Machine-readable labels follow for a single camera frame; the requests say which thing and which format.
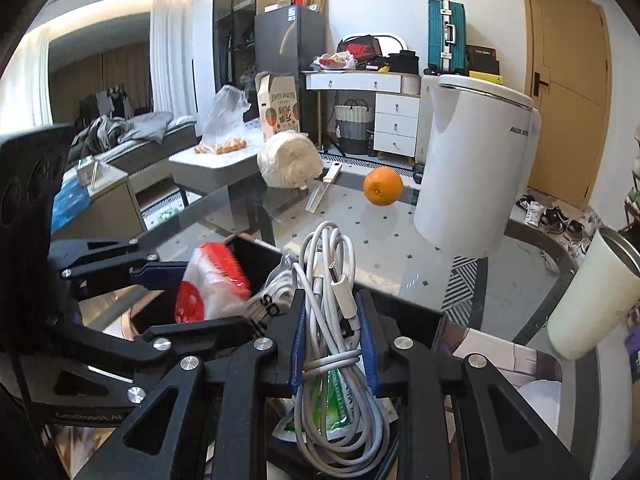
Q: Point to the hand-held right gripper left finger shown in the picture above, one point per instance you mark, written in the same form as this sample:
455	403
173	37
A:
299	350

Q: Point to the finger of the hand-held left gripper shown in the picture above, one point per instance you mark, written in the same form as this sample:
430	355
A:
200	332
150	277

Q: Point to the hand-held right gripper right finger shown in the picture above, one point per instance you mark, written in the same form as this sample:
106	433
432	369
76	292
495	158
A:
371	360

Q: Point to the green sachet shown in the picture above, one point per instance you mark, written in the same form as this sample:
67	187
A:
340	400

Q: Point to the red brush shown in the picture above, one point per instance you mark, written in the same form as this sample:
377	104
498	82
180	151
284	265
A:
215	280

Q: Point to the black cardboard box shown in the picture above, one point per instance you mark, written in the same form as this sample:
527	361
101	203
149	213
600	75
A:
400	310

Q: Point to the bagged white shoelaces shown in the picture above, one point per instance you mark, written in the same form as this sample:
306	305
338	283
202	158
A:
270	300

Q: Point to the small white box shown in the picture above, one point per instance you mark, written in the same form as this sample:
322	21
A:
90	172

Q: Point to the beige bedside cabinet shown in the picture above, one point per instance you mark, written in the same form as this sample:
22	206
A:
100	205

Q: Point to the bed with grey clothes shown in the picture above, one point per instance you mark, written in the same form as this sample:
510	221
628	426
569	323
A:
135	132

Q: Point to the white side table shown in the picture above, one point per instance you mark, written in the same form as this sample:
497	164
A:
215	170

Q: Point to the brown snacks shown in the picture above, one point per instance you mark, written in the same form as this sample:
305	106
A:
222	147

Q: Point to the white flat tool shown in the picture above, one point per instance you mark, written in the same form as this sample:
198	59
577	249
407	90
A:
325	187

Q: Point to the orange fruit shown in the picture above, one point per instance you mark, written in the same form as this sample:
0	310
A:
383	186

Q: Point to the clear plastic bag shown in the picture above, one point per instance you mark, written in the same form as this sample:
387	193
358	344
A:
222	117

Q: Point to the white wrapped bundle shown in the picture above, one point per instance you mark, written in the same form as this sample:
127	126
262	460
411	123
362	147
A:
290	160

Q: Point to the white curtain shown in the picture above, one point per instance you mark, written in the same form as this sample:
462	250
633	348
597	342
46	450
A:
172	60

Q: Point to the cardboard fruit carton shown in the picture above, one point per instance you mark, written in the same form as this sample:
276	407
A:
280	107

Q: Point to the white cylindrical bin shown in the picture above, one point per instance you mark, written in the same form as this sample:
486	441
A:
590	295

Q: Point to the shoes on floor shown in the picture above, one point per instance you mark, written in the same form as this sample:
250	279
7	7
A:
550	217

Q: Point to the woven basket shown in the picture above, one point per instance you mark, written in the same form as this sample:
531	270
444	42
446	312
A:
352	127

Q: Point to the white vanity desk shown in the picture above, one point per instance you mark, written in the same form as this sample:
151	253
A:
395	110

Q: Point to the black fridge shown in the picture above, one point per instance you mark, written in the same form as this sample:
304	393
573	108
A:
287	60

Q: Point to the black glass wardrobe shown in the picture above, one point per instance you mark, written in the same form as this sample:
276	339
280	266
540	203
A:
235	25

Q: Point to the pile of snack bags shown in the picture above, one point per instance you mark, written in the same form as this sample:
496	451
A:
334	61

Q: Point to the black bag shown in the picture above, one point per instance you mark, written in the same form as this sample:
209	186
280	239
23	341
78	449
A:
403	62

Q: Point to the red shoe box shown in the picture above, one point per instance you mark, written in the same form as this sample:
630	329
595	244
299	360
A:
359	46

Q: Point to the black flat box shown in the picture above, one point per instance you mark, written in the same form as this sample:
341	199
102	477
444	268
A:
482	60

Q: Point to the teal suitcase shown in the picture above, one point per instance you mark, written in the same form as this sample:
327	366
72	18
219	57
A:
446	37

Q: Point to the wooden door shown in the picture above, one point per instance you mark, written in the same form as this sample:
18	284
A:
565	85

